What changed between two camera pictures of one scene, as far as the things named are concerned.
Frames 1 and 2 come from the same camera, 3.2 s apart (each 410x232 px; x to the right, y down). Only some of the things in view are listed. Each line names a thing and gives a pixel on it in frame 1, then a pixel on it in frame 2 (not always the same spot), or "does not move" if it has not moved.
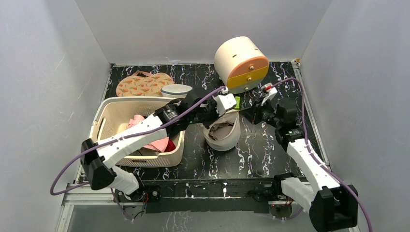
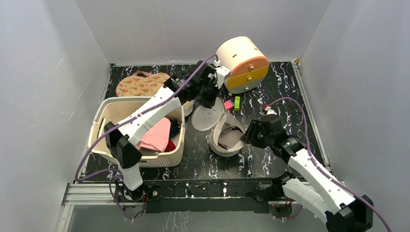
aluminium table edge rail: [85, 195] does not move
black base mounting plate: [211, 196] does not move
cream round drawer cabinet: [241, 65] does not move
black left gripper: [212, 104] to [211, 103]
